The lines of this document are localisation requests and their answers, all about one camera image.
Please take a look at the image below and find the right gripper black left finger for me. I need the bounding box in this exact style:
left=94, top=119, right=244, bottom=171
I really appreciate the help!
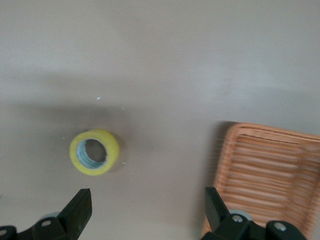
left=31, top=188, right=93, bottom=240

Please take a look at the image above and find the yellowish clear tape roll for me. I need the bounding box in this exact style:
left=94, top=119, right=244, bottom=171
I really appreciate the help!
left=69, top=128, right=121, bottom=177

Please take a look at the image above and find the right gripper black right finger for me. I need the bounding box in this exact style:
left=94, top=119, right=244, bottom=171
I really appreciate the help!
left=201, top=186, right=254, bottom=240

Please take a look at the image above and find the brown wicker basket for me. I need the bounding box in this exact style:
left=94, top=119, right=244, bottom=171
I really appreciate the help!
left=201, top=120, right=320, bottom=240

